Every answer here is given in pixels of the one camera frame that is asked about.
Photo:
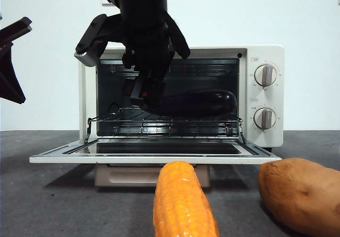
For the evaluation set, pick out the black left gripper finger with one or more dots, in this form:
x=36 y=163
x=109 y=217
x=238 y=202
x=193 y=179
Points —
x=9 y=83

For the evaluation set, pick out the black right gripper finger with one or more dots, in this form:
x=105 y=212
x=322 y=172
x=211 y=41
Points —
x=138 y=88
x=154 y=83

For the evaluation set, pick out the purple eggplant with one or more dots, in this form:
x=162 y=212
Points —
x=202 y=102

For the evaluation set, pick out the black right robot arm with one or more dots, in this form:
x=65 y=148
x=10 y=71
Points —
x=143 y=21

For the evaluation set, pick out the cream Toshiba toaster oven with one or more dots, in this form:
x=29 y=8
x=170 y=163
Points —
x=279 y=98

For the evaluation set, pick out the large beige temperature knob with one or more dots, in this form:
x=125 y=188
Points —
x=266 y=75

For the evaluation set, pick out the small beige timer knob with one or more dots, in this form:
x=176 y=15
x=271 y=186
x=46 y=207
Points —
x=265 y=118

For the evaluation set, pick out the yellow corn cob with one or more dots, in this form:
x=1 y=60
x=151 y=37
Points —
x=183 y=202

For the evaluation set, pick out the brown sweet potato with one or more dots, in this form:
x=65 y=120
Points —
x=300 y=194

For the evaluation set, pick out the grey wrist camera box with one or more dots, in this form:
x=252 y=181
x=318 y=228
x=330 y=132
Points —
x=90 y=43

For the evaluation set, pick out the white wall socket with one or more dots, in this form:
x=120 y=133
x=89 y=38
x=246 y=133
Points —
x=106 y=3

